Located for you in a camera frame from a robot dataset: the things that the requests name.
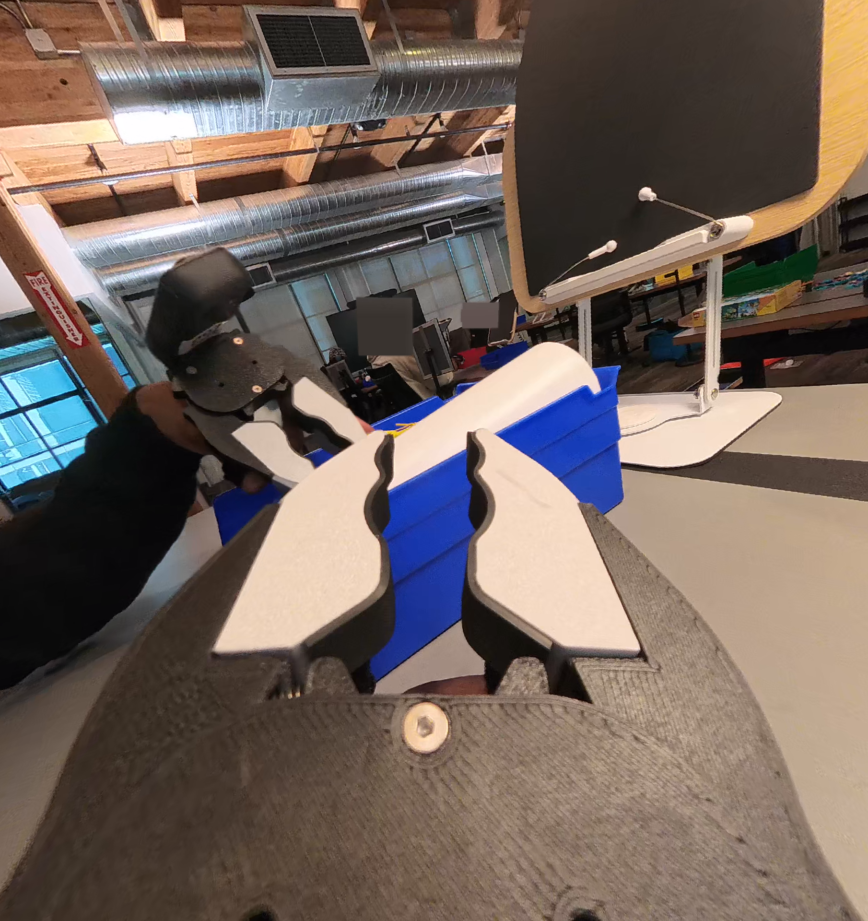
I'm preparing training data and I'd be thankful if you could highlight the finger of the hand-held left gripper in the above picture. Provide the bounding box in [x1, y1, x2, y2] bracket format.
[282, 376, 369, 456]
[227, 403, 318, 492]

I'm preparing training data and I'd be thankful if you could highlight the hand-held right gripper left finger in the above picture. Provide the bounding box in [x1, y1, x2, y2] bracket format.
[211, 432, 397, 685]

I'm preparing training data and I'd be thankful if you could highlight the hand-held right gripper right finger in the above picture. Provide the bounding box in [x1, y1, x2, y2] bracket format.
[461, 429, 645, 681]

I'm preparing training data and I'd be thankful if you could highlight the blue plastic bin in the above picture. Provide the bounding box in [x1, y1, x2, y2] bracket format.
[213, 366, 625, 683]

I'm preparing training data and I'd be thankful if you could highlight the person's left forearm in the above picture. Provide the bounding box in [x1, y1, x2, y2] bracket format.
[0, 425, 190, 697]

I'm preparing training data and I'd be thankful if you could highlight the person's left hand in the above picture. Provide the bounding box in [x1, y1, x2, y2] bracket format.
[106, 383, 273, 519]

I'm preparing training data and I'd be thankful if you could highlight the black computer monitor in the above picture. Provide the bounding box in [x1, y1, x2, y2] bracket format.
[325, 290, 429, 355]

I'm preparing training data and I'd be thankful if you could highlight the red fire extinguisher sign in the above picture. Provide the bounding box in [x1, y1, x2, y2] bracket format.
[23, 269, 91, 351]

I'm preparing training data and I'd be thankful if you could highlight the black sprinkler pipe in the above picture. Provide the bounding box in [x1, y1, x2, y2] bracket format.
[6, 121, 514, 197]

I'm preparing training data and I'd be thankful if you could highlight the white rolled sheet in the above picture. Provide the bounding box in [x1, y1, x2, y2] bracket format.
[387, 342, 602, 490]

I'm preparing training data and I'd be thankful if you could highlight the white panel stand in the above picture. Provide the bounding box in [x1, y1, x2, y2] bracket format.
[538, 214, 784, 470]

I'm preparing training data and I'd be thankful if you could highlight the large window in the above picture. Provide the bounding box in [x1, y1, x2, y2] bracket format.
[0, 353, 139, 508]

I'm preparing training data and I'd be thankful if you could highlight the black office chair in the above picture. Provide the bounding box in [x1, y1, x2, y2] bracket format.
[589, 288, 635, 355]

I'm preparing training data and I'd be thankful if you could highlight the metal vent box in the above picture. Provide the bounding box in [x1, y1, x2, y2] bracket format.
[242, 6, 382, 114]

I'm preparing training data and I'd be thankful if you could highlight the colourful toy box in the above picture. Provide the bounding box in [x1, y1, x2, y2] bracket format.
[688, 279, 803, 326]

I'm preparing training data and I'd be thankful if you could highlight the green plastic bin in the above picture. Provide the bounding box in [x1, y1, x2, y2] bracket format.
[720, 243, 821, 297]

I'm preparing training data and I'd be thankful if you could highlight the wooden work table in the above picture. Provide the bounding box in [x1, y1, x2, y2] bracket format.
[673, 282, 868, 391]

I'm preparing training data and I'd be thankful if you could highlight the black panel with wooden rim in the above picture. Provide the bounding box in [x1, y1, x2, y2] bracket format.
[502, 0, 868, 314]

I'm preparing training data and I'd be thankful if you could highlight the black shelf rack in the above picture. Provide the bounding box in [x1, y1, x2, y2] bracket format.
[835, 184, 868, 254]

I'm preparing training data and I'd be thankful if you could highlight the wooden post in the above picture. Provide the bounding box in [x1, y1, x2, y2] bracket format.
[0, 128, 130, 420]

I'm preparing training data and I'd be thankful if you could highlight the large silver air duct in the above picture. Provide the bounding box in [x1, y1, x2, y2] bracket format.
[80, 37, 525, 145]

